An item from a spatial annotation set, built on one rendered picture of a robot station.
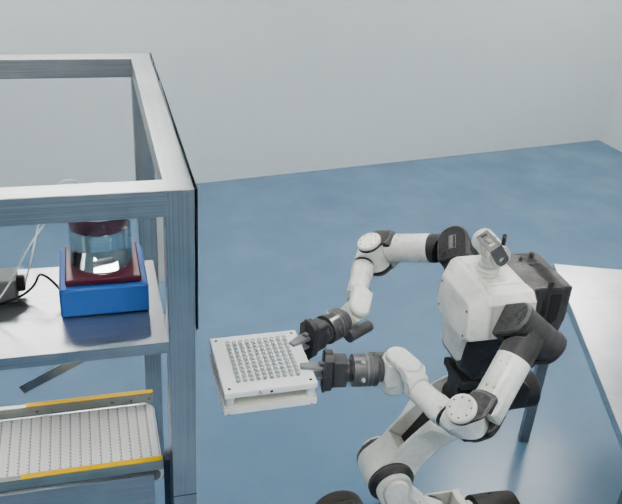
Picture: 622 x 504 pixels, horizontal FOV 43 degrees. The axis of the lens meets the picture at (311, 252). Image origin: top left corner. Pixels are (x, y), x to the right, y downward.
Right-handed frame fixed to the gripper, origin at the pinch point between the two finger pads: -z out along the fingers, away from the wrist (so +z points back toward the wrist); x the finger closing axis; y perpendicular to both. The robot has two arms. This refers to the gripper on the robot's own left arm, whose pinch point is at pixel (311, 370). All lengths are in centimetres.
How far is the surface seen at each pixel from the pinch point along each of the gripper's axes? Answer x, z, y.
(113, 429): 21, -52, 2
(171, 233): -50, -36, -20
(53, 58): -60, -73, 74
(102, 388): 104, -71, 126
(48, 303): -23, -65, -3
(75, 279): -32, -58, -7
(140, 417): 21, -45, 7
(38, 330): -23, -65, -14
